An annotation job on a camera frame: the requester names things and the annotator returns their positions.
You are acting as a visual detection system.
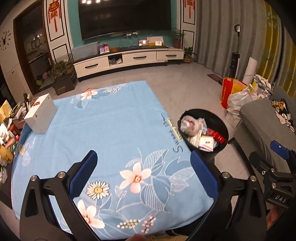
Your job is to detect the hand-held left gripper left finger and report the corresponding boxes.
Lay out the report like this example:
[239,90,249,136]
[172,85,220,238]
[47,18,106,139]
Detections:
[20,150,99,241]

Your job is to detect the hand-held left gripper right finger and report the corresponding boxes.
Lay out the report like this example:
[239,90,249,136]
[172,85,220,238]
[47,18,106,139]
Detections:
[188,150,269,241]

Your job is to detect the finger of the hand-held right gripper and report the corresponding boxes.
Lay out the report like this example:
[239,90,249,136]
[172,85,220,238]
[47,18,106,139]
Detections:
[248,151,296,184]
[269,140,296,163]

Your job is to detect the white blue medicine box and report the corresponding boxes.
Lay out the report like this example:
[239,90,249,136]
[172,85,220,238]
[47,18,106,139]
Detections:
[198,136,215,151]

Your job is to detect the pink wet wipe packet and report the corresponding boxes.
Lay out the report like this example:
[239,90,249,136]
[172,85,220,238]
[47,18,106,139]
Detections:
[187,122,204,149]

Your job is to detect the red cigarette box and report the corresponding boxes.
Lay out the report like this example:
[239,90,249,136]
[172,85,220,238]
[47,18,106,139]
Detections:
[206,128,226,144]

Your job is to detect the white plastic bag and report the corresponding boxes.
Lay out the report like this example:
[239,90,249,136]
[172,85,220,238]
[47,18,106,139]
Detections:
[180,115,202,136]

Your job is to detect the black bucket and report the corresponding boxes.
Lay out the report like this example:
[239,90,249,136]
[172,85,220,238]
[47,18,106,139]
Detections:
[177,108,229,167]

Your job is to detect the person's right hand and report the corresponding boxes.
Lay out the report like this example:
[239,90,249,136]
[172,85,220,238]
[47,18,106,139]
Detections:
[266,206,295,230]

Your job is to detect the grey sofa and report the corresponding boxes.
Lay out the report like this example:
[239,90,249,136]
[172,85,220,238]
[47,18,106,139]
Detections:
[233,86,296,176]

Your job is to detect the yellow black cloth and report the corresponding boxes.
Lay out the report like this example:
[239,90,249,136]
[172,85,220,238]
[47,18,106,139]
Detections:
[272,98,296,132]

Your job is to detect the blue floral blanket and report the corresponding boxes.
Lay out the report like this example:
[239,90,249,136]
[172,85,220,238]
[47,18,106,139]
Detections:
[10,81,214,240]

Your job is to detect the large white plastic sack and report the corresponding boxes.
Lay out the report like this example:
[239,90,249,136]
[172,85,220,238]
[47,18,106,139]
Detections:
[227,88,262,121]

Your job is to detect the crumpled white paper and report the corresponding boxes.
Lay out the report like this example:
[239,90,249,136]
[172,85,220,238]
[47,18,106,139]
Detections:
[253,74,272,92]

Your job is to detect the red yellow shopping bag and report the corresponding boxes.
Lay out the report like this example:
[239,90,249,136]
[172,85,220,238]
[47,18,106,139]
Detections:
[221,77,248,109]

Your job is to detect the white paper roll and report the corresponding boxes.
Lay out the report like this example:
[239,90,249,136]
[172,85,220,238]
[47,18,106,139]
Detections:
[244,57,258,84]

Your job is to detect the brown floor mat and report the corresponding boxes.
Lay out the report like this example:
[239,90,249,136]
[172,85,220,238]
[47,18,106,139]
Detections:
[207,73,223,82]

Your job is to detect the upright vacuum cleaner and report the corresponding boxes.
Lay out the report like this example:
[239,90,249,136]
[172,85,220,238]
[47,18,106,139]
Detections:
[230,24,241,79]

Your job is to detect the yellow paper bag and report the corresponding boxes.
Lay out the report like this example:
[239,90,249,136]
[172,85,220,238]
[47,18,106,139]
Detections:
[0,100,12,122]

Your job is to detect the yellow curtain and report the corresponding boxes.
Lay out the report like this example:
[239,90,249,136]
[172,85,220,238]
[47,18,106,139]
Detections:
[258,2,296,93]

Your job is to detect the bushy potted plants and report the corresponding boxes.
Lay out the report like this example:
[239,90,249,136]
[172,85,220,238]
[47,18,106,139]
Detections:
[51,59,77,95]

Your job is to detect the small potted plant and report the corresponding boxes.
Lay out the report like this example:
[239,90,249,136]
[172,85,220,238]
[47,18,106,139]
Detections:
[183,47,197,63]

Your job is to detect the clear glass tank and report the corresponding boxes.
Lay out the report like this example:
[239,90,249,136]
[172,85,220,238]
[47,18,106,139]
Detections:
[70,42,100,62]

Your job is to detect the white television cabinet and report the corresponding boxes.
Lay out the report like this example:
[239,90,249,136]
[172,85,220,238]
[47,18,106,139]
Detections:
[73,46,185,79]

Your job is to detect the grey curtain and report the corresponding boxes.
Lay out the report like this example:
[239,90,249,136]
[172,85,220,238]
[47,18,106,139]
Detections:
[194,0,273,81]

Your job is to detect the tall potted plant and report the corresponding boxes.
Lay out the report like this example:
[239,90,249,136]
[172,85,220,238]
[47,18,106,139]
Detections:
[170,28,186,49]

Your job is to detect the white yellow board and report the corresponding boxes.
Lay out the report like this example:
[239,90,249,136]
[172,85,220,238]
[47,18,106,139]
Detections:
[147,36,164,47]

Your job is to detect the black television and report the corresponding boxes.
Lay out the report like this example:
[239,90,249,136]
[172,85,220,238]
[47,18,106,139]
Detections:
[78,0,173,41]

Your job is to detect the red knot decoration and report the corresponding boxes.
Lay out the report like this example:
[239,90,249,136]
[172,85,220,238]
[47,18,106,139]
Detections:
[184,0,196,19]
[47,0,62,32]

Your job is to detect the black wall clock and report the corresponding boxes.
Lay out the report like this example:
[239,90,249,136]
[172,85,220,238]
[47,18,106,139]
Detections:
[0,30,12,50]

